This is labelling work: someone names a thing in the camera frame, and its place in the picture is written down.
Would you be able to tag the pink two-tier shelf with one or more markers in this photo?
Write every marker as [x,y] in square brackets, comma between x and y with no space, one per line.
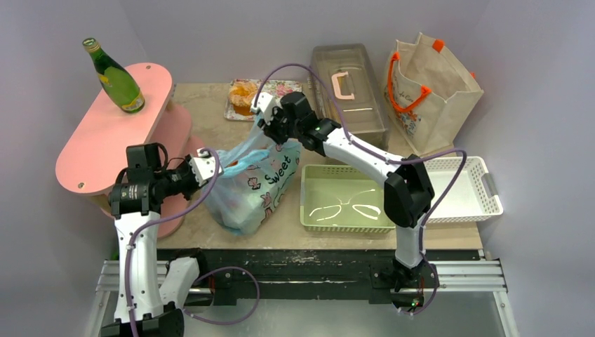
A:
[96,151]

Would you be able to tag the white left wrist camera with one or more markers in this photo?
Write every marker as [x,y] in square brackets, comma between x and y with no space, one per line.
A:
[205,166]

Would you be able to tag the green glass bottle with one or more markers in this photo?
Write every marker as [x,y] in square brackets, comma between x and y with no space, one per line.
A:
[116,81]

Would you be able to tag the aluminium frame rail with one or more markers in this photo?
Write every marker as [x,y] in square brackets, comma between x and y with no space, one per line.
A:
[475,275]

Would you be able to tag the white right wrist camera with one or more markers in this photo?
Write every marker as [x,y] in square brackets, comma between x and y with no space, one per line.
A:
[262,105]

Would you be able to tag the grey transparent lidded box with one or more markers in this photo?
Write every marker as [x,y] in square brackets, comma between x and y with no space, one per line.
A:
[349,92]

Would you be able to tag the beige tote bag orange handles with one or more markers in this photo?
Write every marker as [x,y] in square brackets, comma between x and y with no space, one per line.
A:
[430,93]

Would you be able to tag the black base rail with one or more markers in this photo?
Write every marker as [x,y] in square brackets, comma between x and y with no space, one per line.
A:
[232,282]

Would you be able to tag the floral tray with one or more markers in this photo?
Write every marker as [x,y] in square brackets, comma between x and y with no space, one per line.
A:
[277,88]

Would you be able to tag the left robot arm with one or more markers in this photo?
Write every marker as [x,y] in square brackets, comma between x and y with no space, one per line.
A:
[145,306]

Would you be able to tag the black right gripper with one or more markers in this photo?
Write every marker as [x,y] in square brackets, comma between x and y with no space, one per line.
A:
[271,128]

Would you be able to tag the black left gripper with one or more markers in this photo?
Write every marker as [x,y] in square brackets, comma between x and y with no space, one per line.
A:
[186,164]

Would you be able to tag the white plastic basket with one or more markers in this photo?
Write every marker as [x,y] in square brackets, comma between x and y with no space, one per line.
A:
[472,198]

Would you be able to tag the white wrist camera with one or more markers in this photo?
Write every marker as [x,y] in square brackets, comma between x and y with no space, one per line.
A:
[262,105]
[205,166]

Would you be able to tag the green plastic basket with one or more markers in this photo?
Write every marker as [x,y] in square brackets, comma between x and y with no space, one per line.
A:
[338,198]

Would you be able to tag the orange bundt cake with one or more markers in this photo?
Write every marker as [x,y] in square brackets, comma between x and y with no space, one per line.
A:
[241,94]

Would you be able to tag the blue printed plastic bag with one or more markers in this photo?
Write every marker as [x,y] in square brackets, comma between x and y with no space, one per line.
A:
[245,196]

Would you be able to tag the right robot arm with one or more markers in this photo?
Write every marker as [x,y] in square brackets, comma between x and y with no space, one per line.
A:
[408,191]

